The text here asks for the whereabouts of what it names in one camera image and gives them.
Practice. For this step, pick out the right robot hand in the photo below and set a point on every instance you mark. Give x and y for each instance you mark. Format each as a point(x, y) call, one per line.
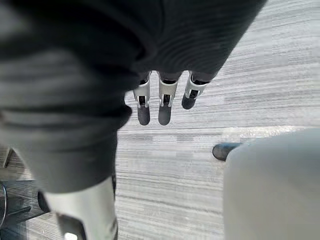
point(75, 75)

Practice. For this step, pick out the dark furniture base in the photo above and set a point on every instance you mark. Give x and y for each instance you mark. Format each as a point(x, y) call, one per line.
point(17, 200)

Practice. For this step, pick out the silver robot leg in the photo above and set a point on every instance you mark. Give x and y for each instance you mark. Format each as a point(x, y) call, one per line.
point(272, 187)

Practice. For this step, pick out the dark robot foot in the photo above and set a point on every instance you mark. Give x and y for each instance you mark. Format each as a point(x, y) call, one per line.
point(225, 151)

